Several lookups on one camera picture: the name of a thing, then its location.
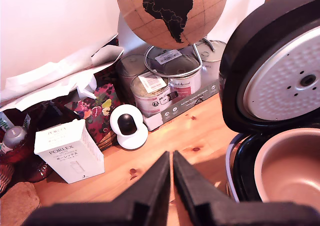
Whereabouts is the white Porlex box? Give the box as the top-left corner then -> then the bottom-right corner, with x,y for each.
33,119 -> 106,184

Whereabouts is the copper-coloured inner pot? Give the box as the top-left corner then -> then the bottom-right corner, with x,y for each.
254,128 -> 320,203

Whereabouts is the bottle with grey cap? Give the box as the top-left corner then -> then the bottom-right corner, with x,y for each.
1,125 -> 29,154

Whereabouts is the black rice cooker lid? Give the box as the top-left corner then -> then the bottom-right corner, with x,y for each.
218,0 -> 320,134

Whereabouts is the colourful floral fabric pouch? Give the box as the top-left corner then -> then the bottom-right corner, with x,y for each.
64,84 -> 121,146

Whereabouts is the white crumpled paper sheet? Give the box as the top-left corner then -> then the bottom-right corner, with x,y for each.
0,34 -> 125,112

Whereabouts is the wicker basket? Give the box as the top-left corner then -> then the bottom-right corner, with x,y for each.
0,160 -> 16,194

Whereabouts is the white round security camera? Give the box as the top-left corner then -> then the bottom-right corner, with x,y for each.
109,104 -> 149,150

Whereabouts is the black Philips rice cooker body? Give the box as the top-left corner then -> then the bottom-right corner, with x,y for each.
224,132 -> 320,203

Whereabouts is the cork coaster stack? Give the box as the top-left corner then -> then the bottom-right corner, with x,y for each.
0,181 -> 41,226

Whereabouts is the cork globe on wire stand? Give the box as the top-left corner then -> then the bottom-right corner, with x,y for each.
115,0 -> 229,78

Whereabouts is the grey cardboard tray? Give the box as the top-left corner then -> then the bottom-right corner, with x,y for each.
143,79 -> 221,132

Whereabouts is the red glass bowl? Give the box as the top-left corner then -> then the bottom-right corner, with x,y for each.
0,102 -> 55,183

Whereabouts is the woven round coaster stack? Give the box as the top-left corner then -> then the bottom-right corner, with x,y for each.
95,132 -> 119,152

